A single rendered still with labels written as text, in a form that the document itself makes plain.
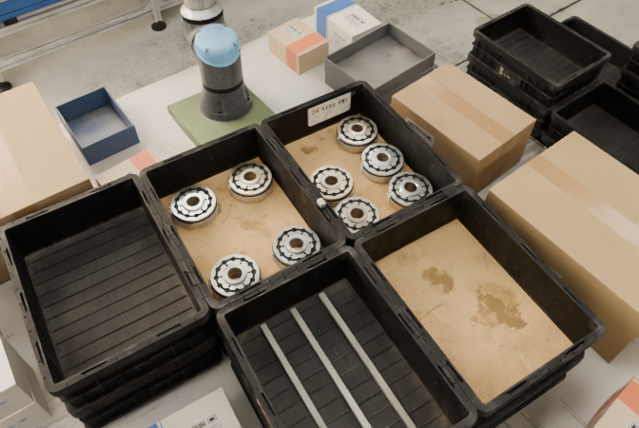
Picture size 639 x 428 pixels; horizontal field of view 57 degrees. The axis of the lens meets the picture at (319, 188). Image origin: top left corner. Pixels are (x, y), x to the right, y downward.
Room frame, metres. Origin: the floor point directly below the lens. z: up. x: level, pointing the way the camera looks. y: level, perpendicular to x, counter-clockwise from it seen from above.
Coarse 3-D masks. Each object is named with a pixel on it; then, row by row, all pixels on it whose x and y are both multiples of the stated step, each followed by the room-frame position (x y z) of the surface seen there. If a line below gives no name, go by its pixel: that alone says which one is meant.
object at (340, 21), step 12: (336, 0) 1.71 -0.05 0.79; (348, 0) 1.71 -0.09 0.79; (324, 12) 1.64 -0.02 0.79; (336, 12) 1.64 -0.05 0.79; (348, 12) 1.64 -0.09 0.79; (360, 12) 1.64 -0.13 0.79; (324, 24) 1.63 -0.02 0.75; (336, 24) 1.58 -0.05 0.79; (348, 24) 1.58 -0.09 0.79; (360, 24) 1.58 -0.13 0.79; (372, 24) 1.58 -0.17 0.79; (324, 36) 1.63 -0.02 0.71; (336, 36) 1.58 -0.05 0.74; (348, 36) 1.53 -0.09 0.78; (360, 36) 1.54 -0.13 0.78
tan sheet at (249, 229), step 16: (256, 160) 0.97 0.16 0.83; (224, 176) 0.92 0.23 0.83; (176, 192) 0.87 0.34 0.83; (224, 192) 0.87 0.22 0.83; (272, 192) 0.87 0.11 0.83; (224, 208) 0.82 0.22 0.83; (240, 208) 0.82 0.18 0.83; (256, 208) 0.82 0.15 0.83; (272, 208) 0.82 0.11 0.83; (288, 208) 0.82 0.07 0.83; (176, 224) 0.77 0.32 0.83; (208, 224) 0.77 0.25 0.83; (224, 224) 0.77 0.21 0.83; (240, 224) 0.77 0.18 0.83; (256, 224) 0.77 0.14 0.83; (272, 224) 0.77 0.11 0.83; (288, 224) 0.77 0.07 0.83; (304, 224) 0.77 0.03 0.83; (192, 240) 0.73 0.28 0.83; (208, 240) 0.73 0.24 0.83; (224, 240) 0.73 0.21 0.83; (240, 240) 0.73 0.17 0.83; (256, 240) 0.73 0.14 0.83; (272, 240) 0.73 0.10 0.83; (192, 256) 0.69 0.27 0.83; (208, 256) 0.69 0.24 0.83; (224, 256) 0.69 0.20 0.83; (256, 256) 0.69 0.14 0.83; (208, 272) 0.65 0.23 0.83; (272, 272) 0.65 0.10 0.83
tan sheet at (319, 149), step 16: (336, 128) 1.08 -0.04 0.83; (288, 144) 1.02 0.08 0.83; (304, 144) 1.02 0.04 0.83; (320, 144) 1.02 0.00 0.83; (336, 144) 1.02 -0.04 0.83; (304, 160) 0.97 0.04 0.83; (320, 160) 0.97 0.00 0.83; (336, 160) 0.97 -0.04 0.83; (352, 160) 0.97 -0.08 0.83; (352, 176) 0.92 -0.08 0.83; (368, 192) 0.87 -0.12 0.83; (384, 192) 0.87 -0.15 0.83; (384, 208) 0.82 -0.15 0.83
